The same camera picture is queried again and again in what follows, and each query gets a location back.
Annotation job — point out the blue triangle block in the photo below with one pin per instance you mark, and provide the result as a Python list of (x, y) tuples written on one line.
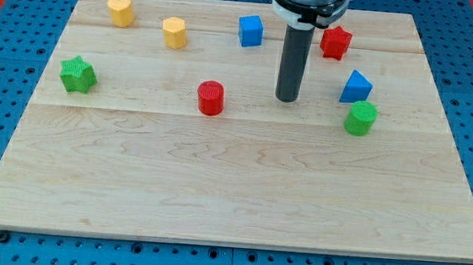
[(356, 88)]

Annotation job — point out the red cylinder block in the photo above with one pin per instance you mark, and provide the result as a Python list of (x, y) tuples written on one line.
[(210, 98)]

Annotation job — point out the light wooden board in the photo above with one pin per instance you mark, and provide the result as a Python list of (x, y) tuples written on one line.
[(134, 158)]

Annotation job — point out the blue cube block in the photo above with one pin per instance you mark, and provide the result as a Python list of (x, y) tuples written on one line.
[(250, 30)]

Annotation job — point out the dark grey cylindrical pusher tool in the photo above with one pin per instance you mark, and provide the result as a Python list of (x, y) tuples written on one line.
[(296, 46)]

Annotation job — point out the yellow hexagon block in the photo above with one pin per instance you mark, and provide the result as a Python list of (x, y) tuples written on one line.
[(174, 32)]

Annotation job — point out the green cylinder block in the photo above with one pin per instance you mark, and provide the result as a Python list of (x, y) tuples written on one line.
[(361, 117)]

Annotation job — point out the red star block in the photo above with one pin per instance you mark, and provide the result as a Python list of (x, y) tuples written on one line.
[(335, 42)]

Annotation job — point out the yellow heart block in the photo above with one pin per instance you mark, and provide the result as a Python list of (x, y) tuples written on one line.
[(121, 12)]

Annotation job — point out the green star block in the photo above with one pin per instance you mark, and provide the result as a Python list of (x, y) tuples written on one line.
[(77, 75)]

